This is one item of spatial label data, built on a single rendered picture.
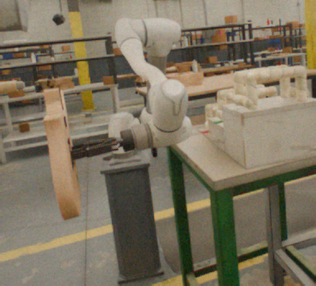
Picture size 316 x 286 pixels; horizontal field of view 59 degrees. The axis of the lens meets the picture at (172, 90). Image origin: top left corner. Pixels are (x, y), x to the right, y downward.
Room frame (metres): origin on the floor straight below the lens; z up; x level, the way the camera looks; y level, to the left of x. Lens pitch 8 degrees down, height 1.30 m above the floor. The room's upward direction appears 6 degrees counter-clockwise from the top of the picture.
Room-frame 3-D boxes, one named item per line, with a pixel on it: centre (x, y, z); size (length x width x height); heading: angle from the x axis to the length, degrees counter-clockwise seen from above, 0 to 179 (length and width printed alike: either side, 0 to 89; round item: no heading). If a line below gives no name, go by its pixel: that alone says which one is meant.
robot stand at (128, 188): (1.61, 0.32, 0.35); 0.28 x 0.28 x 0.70; 8
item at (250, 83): (0.82, -0.23, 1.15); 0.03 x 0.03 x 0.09
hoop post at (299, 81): (0.85, -0.40, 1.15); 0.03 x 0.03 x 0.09
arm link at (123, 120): (1.62, 0.31, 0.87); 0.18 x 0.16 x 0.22; 111
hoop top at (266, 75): (0.84, -0.32, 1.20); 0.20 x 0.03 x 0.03; 102
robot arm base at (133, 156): (1.61, 0.34, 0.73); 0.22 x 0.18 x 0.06; 98
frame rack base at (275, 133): (0.88, -0.31, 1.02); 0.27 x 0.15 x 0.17; 103
